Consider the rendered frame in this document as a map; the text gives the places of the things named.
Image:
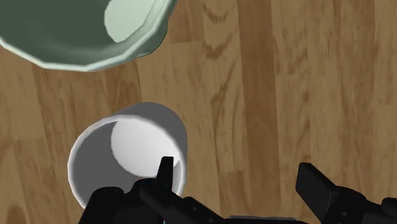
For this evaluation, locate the pale green bowl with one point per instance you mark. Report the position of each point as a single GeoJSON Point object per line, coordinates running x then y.
{"type": "Point", "coordinates": [71, 34]}

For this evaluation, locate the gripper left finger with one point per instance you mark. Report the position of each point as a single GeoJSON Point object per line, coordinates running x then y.
{"type": "Point", "coordinates": [155, 198]}

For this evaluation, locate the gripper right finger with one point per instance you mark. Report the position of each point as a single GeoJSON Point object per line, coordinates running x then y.
{"type": "Point", "coordinates": [322, 189]}

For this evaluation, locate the white cup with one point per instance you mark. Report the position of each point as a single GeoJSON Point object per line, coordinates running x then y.
{"type": "Point", "coordinates": [99, 161]}

